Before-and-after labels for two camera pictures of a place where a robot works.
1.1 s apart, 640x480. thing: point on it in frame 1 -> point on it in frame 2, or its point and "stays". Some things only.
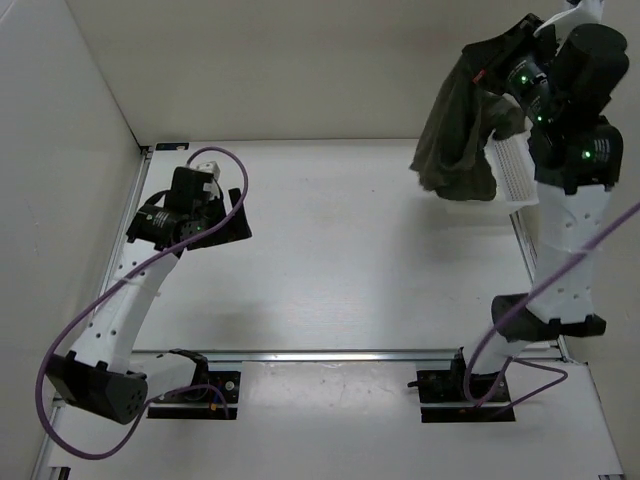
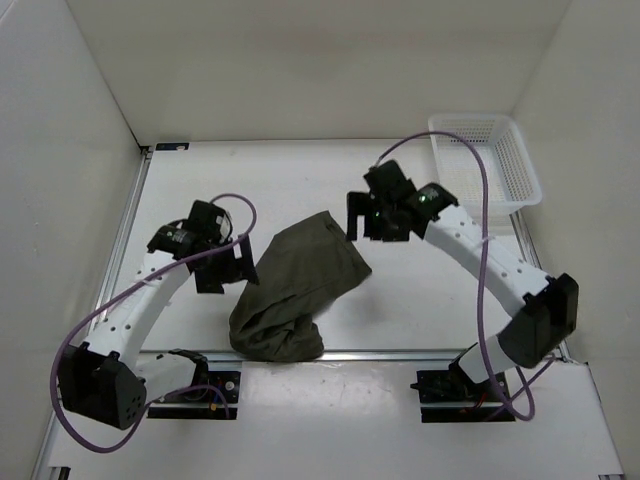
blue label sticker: (171, 146) stays
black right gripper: (549, 50) -> (361, 204)
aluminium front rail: (473, 356) stays
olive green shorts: (469, 107) -> (294, 273)
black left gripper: (236, 229) -> (243, 268)
